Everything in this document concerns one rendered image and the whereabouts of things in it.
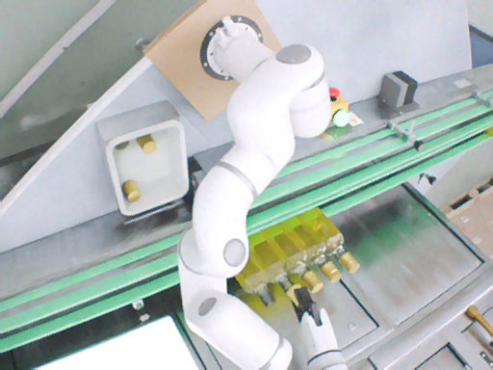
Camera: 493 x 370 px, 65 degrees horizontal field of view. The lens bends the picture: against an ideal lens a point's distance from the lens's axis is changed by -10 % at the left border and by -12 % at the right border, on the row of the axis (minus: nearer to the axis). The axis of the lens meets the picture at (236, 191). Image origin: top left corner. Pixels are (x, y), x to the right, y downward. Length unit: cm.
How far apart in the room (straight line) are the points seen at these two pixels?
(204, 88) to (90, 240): 45
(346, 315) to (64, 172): 78
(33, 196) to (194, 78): 46
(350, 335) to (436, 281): 36
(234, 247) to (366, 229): 84
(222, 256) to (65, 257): 54
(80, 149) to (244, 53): 41
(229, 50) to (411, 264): 84
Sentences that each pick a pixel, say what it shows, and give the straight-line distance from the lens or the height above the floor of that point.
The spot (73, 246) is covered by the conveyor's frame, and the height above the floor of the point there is 82.
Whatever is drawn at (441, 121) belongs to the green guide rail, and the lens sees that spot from 144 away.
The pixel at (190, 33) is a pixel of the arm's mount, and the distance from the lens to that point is 92.
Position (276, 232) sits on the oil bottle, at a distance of 109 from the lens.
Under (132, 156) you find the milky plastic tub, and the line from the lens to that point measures 102.
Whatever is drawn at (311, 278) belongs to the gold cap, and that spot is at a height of 114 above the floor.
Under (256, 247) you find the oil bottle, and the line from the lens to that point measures 106.
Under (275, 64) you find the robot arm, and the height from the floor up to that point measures 104.
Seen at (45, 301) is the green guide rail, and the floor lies 93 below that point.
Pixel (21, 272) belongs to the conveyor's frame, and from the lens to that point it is 109.
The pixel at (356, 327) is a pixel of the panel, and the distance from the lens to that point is 116.
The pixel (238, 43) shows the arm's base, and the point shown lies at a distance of 90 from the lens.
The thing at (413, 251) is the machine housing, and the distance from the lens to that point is 140.
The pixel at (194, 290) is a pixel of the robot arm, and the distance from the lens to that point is 75.
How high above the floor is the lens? 155
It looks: 39 degrees down
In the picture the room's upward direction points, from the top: 142 degrees clockwise
